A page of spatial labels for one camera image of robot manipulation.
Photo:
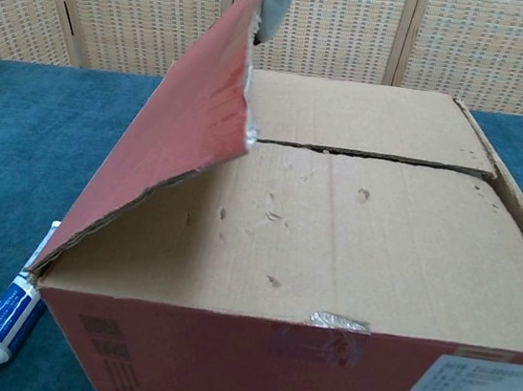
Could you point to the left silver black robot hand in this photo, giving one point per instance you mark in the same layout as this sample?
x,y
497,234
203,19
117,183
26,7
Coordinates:
x,y
276,0

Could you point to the red cardboard box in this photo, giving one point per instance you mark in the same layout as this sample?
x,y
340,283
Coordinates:
x,y
356,246

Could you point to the woven wooden folding screen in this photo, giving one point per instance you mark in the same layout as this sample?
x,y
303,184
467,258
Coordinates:
x,y
123,4

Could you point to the blue felt table cover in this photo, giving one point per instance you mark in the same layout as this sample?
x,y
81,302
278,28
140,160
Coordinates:
x,y
17,149

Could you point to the blue white toothpaste tube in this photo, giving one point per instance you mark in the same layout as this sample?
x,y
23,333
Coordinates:
x,y
4,316

